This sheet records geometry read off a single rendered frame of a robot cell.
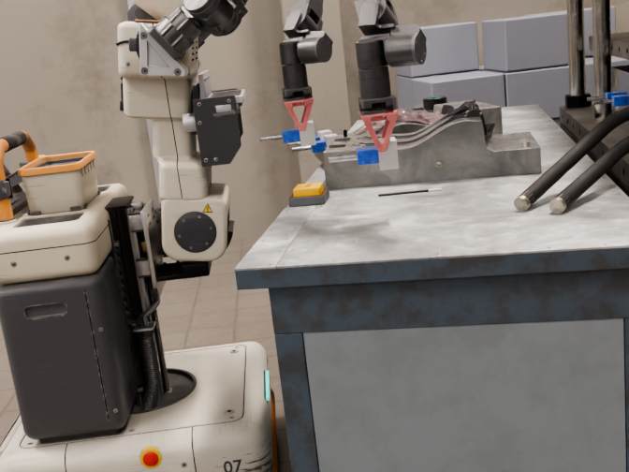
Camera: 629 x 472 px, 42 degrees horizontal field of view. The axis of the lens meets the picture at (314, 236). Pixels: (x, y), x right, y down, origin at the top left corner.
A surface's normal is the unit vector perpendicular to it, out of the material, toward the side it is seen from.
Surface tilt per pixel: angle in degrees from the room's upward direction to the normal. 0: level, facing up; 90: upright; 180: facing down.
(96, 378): 90
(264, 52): 90
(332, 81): 90
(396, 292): 90
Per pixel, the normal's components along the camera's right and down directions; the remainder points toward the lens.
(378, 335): -0.15, 0.26
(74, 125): 0.07, 0.24
